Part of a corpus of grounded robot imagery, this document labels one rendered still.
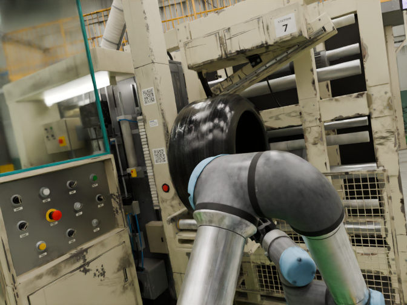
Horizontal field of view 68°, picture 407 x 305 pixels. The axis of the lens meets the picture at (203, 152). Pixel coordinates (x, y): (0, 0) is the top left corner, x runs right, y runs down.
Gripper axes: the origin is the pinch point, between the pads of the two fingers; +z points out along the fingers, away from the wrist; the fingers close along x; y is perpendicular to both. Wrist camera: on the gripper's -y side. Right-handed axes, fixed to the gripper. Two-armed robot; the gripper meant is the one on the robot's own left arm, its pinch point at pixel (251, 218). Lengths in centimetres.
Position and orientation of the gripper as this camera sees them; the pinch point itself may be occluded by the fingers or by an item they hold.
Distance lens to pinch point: 106.2
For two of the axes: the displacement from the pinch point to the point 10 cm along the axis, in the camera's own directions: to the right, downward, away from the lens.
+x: -8.6, 5.0, -0.9
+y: -4.6, -8.5, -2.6
